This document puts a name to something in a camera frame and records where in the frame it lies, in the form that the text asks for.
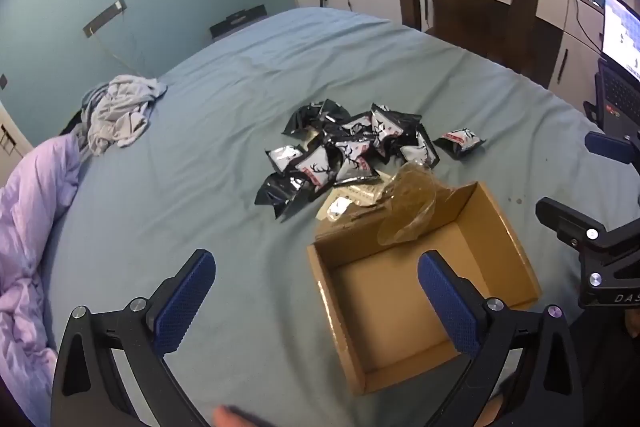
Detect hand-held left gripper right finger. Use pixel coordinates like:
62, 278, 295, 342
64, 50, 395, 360
417, 251, 585, 427

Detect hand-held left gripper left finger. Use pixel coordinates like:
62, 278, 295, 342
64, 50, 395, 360
50, 249, 217, 427

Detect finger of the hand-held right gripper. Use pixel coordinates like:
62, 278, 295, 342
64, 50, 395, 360
535, 197, 609, 254
585, 131, 640, 165

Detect cardboard box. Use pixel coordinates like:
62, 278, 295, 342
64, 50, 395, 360
306, 181, 542, 397

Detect black antler-print snack packet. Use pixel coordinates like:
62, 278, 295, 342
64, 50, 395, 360
432, 127, 487, 160

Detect pile of black snack packets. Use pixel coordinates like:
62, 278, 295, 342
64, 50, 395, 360
255, 99, 441, 220

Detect person's dark clothing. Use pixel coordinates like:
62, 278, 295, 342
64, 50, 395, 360
575, 307, 640, 427

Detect black laptop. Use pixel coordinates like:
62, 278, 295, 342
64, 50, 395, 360
582, 0, 640, 138

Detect white sideboard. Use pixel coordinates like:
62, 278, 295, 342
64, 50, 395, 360
492, 0, 616, 108

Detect person's bare foot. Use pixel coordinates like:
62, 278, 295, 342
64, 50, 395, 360
212, 406, 271, 427

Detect beige printed sachet sheet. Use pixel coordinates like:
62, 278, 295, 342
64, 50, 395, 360
317, 184, 396, 223

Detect purple duvet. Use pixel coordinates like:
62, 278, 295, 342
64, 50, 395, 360
0, 134, 83, 423

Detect grey crumpled clothes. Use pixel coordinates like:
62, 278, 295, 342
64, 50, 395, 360
80, 74, 168, 158

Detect white panel door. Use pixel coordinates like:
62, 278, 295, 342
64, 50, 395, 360
0, 104, 31, 168

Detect flat black box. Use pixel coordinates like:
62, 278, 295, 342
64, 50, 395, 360
209, 5, 268, 42

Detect grey wall strip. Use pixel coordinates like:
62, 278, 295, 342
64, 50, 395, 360
82, 0, 128, 38

